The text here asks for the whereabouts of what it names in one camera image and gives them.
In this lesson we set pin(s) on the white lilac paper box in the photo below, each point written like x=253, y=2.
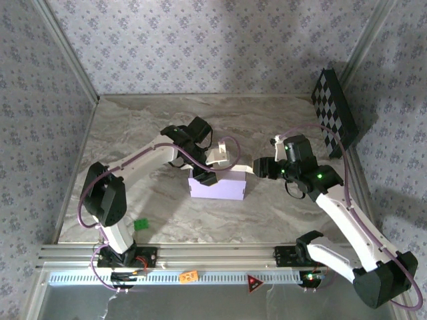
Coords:
x=227, y=188

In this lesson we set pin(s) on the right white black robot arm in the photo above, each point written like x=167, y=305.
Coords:
x=350, y=226

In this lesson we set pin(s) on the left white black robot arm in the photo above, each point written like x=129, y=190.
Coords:
x=106, y=196

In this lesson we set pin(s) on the black white checkerboard panel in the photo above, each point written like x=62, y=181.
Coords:
x=328, y=110

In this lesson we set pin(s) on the large green toy block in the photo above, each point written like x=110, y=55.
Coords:
x=141, y=224

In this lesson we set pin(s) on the blue circuit board with lights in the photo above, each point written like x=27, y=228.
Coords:
x=310, y=278

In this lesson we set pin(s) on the red triangle warning sticker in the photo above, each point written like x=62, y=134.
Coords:
x=254, y=284

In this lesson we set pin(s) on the orange paper tag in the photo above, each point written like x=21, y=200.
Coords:
x=188, y=277

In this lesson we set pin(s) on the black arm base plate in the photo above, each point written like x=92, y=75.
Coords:
x=151, y=258
x=283, y=256

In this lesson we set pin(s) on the aluminium front rail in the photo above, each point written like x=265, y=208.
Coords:
x=217, y=256

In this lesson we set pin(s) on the aluminium corner post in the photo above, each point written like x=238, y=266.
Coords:
x=69, y=53
x=370, y=33

